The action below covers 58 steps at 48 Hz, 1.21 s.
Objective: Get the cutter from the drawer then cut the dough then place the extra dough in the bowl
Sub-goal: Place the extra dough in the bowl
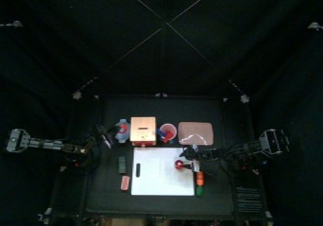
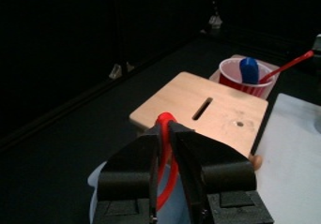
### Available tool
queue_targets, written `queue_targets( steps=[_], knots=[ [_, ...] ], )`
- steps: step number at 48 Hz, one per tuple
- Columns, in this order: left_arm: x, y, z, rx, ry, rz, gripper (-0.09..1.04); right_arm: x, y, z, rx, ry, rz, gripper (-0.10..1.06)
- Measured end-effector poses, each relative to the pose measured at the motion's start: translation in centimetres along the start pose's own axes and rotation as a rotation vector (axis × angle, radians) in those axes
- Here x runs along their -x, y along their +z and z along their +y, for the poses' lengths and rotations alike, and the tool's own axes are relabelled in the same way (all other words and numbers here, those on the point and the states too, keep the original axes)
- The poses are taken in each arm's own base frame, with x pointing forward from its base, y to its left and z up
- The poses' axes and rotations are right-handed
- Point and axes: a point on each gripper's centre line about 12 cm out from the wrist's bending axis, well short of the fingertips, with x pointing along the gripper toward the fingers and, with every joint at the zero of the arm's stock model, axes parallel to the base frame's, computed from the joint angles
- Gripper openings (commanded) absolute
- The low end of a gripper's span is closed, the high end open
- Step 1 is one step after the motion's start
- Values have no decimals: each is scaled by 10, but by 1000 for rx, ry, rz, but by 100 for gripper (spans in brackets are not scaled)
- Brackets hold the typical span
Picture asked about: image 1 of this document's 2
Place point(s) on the red cup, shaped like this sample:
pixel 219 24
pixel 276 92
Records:
pixel 170 126

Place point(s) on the dark green striped block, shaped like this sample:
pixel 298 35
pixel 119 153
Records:
pixel 121 165

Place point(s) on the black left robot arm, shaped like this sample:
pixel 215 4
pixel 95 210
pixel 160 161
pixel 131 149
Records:
pixel 45 144

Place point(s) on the pink block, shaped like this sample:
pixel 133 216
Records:
pixel 125 182

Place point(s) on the orange toy piece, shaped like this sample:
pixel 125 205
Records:
pixel 199 178

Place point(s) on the blue toy utensil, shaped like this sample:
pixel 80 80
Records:
pixel 160 132

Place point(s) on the white text label sticker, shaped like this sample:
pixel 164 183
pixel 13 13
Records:
pixel 248 201

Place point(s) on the pink tray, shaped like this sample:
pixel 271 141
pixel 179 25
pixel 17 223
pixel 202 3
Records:
pixel 195 130

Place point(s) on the green toy piece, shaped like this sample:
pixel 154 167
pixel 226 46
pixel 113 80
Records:
pixel 199 190

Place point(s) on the red toy utensil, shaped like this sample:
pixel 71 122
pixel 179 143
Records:
pixel 168 135

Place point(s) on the red dough disc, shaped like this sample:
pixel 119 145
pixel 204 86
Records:
pixel 176 166

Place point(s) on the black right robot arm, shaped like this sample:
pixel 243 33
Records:
pixel 252 147

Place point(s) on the wooden drawer box red front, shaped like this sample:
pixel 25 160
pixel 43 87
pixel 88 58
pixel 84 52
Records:
pixel 143 132

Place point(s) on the white cutting board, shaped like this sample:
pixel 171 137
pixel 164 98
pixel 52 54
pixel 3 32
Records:
pixel 159 179

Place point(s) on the small grey frame clamp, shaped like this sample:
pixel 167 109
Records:
pixel 16 24
pixel 76 95
pixel 315 25
pixel 244 98

